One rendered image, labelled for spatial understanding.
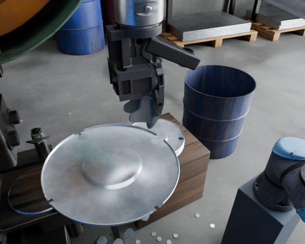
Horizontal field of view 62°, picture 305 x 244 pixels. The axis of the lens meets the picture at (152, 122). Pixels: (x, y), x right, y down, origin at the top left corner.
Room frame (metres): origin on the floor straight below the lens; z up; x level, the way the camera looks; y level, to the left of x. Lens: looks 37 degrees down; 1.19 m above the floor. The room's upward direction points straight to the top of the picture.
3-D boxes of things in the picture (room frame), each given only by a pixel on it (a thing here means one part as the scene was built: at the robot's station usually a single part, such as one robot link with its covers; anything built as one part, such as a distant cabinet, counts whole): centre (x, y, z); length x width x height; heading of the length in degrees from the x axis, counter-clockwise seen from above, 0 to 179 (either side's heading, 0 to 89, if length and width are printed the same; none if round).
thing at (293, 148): (0.56, -0.43, 0.62); 0.13 x 0.12 x 0.14; 3
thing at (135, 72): (0.41, 0.03, 1.01); 0.09 x 0.08 x 0.12; 111
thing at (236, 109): (1.37, -0.40, 0.24); 0.42 x 0.42 x 0.48
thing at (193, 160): (0.95, -0.01, 0.18); 0.40 x 0.38 x 0.35; 119
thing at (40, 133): (0.49, 0.29, 0.75); 0.03 x 0.03 x 0.10; 23
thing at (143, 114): (0.40, 0.02, 0.91); 0.06 x 0.03 x 0.09; 111
